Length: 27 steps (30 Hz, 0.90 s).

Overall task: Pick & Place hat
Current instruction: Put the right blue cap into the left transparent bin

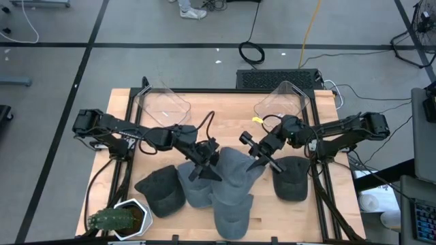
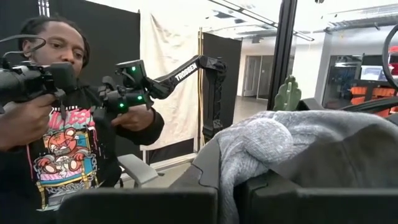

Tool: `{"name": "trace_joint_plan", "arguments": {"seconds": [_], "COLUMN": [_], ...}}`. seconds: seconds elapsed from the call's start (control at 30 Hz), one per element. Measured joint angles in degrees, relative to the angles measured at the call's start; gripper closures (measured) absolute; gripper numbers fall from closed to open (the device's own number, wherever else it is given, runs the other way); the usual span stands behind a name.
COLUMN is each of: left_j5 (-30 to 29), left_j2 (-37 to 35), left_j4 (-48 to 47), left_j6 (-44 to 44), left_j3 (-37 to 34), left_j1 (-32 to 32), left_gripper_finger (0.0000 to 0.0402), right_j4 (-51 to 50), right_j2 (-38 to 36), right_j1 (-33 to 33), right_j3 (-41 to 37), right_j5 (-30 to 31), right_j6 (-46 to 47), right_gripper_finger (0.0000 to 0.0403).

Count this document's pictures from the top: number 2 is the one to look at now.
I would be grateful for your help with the black backdrop curtain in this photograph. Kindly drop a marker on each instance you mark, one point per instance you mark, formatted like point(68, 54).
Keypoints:
point(112, 37)

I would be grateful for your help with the grey office chair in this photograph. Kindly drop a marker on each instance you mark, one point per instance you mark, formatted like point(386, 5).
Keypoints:
point(136, 169)

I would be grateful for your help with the black partition panel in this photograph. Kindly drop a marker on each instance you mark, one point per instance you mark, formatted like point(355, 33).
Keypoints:
point(231, 77)

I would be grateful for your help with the grey baseball cap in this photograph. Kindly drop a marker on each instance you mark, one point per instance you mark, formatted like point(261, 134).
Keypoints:
point(311, 140)

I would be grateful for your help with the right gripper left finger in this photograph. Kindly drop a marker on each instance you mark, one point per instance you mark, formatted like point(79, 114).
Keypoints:
point(140, 205)

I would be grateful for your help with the person's hand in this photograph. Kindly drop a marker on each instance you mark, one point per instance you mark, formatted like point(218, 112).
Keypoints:
point(133, 119)
point(21, 124)

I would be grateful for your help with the wall screen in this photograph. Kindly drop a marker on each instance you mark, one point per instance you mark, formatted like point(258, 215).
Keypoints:
point(371, 73)

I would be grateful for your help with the white backdrop cloth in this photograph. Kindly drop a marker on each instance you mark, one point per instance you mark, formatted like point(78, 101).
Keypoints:
point(168, 46)

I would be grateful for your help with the glass door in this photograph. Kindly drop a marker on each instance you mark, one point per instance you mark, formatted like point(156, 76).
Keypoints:
point(258, 77)

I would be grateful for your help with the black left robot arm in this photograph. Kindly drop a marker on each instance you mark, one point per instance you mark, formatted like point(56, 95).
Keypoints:
point(370, 105)

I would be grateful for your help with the green cactus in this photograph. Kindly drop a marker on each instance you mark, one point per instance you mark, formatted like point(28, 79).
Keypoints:
point(287, 95)

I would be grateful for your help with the orange seating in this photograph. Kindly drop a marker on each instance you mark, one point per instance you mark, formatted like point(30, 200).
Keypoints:
point(357, 93)

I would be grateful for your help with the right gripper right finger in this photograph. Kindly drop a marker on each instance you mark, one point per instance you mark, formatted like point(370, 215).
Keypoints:
point(326, 205)

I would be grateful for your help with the person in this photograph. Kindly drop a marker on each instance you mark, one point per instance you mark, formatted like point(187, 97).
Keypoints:
point(66, 149)

